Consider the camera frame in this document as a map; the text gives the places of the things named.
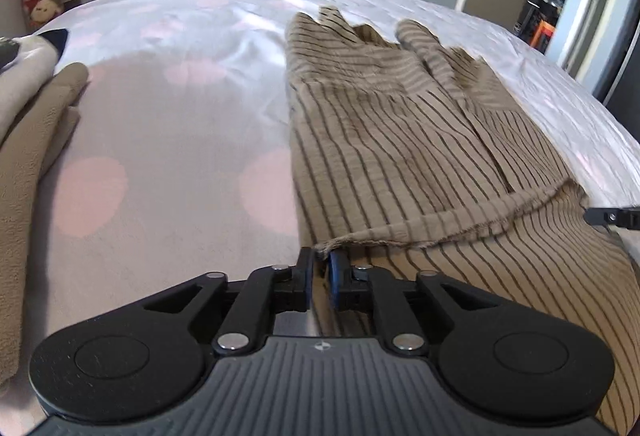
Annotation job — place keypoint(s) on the beige striped button shirt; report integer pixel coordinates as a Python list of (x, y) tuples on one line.
[(414, 156)]

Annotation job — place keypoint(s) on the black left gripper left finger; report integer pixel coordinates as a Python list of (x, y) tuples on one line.
[(267, 292)]

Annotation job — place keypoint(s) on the pink dotted bed sheet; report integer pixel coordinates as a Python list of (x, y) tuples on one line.
[(177, 181)]

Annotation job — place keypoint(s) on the cream sweater with navy trim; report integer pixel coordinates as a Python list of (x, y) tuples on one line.
[(26, 64)]

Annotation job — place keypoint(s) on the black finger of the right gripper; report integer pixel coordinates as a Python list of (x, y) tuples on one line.
[(624, 218)]

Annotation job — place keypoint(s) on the tan fleece garment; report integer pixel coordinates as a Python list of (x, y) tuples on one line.
[(35, 141)]

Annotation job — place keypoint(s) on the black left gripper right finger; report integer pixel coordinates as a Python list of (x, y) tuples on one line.
[(375, 292)]

